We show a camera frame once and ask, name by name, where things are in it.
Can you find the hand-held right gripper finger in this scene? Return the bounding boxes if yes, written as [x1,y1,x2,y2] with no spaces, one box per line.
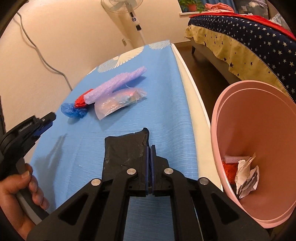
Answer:
[150,145,271,241]
[26,146,151,241]

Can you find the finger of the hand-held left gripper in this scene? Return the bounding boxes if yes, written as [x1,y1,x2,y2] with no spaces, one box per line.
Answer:
[40,112,56,124]
[31,122,52,141]

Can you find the black plastic bag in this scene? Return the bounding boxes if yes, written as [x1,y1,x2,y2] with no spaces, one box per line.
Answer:
[102,127,150,183]

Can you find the orange plastic bag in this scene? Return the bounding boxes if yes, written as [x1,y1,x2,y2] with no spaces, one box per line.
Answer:
[222,162,240,184]

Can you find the white foam net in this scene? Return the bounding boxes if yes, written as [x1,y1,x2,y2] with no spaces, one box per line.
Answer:
[221,155,247,164]

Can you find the white paper sheet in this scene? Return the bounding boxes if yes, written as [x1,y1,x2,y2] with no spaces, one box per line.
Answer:
[235,152,256,186]

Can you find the white paper bag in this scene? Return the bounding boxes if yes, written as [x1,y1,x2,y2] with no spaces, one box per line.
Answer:
[238,166,260,199]

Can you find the pink plastic bin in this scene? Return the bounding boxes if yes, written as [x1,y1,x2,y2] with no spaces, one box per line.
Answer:
[210,80,296,229]

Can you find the person's left hand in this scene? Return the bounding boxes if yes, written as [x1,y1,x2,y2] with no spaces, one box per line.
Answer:
[0,163,50,241]

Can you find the blue plastic bag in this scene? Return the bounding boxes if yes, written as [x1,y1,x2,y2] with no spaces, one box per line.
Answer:
[61,103,88,118]

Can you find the red plastic bag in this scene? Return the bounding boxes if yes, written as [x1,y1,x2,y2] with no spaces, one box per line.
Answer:
[75,93,89,109]

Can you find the clear plastic bag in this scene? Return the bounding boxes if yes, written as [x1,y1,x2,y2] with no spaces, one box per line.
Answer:
[94,87,148,120]

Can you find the purple foam net sleeve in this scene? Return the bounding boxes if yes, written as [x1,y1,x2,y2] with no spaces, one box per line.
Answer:
[84,66,147,105]

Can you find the blue patterned mat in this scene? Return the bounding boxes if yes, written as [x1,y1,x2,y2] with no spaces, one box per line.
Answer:
[30,40,201,241]

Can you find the white standing fan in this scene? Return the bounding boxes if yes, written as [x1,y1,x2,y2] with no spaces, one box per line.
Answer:
[100,0,148,45]

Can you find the yellow starry bed sheet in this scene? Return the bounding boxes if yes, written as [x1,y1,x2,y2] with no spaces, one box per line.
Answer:
[184,24,289,95]

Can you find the bed with star blanket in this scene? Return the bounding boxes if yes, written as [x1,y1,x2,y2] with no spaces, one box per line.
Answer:
[188,13,296,102]

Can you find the potted green plant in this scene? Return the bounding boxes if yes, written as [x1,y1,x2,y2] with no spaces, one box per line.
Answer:
[178,0,205,12]

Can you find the pink cloth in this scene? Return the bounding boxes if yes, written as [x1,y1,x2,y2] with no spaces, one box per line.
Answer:
[205,2,235,13]

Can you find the red blanket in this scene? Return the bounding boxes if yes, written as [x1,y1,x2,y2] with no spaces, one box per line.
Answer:
[190,13,296,40]

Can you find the striped light blue duvet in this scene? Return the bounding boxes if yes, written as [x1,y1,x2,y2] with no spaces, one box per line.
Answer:
[269,10,286,26]

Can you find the grey wall cable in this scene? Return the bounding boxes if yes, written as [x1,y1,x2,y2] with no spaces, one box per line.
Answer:
[16,11,73,91]

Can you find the grey bed frame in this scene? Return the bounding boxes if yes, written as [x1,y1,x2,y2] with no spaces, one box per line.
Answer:
[191,38,245,84]

